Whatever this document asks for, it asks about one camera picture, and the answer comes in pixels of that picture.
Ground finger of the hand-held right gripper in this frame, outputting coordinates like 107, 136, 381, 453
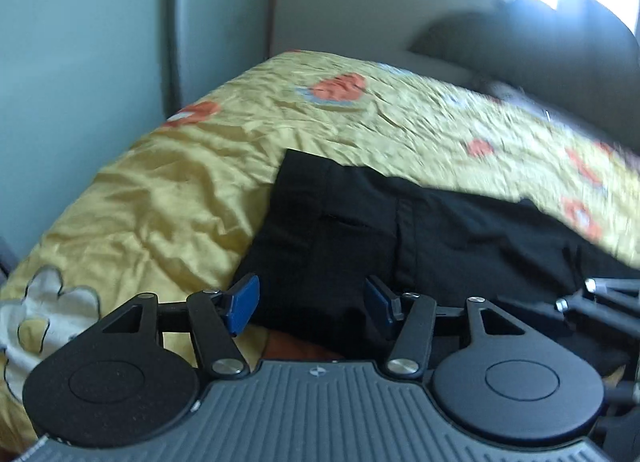
497, 276, 640, 345

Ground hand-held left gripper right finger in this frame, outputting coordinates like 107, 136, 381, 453
364, 274, 532, 380

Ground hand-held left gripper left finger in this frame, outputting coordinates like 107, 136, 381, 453
97, 273, 261, 379

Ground black pants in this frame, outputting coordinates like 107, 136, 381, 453
235, 148, 640, 375

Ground yellow floral blanket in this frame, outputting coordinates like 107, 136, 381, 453
0, 49, 640, 448

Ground frosted glass wardrobe door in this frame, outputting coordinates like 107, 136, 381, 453
0, 0, 193, 273

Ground grey padded headboard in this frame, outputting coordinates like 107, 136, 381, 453
406, 0, 640, 110

